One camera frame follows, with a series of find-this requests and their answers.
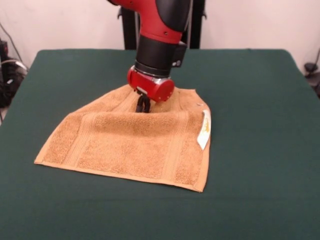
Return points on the dark grey stand base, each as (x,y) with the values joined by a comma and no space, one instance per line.
(310,67)

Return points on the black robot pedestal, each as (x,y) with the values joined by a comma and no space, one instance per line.
(197,30)

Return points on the dark green table cloth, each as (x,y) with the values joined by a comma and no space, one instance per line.
(250,137)

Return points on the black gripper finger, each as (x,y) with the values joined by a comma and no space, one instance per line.
(139,103)
(147,106)

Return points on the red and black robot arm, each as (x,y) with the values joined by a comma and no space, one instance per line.
(160,30)

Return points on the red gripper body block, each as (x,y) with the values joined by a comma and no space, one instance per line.
(150,86)

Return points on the tan terry towel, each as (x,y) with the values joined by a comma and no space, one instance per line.
(125,142)

